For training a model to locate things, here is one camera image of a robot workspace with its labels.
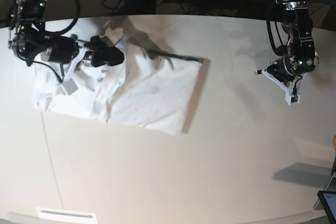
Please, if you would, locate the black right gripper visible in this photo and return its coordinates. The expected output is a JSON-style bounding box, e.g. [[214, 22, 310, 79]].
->
[[40, 35, 124, 67]]

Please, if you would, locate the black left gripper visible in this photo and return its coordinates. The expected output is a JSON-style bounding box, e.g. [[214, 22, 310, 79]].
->
[[266, 57, 298, 82]]

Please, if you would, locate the white T-shirt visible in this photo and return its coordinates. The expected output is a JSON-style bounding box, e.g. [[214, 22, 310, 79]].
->
[[33, 40, 203, 135]]

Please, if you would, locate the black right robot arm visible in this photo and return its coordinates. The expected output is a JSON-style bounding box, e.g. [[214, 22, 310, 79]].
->
[[8, 0, 81, 66]]

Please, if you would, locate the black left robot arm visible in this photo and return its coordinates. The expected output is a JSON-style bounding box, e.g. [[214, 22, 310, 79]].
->
[[266, 0, 318, 83]]

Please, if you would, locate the tablet screen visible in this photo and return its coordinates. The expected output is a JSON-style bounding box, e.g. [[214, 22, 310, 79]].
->
[[317, 190, 335, 224]]

